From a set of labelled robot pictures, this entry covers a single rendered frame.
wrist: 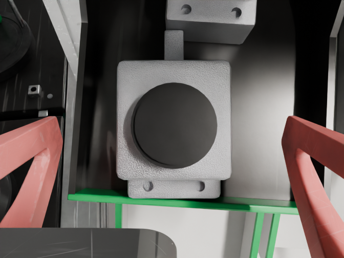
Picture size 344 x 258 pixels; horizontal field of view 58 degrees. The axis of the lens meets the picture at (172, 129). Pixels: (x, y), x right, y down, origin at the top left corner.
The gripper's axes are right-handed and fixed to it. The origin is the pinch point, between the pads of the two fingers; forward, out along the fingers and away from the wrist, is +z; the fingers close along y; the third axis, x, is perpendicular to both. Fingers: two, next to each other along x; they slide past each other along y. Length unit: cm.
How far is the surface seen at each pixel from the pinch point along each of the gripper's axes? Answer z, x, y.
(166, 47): 5.4, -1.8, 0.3
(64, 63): 36.5, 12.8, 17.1
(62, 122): 27.0, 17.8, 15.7
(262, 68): 6.7, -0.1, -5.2
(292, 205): 0.9, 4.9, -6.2
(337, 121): 5.5, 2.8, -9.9
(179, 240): 10.2, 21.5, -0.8
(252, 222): 8.9, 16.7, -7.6
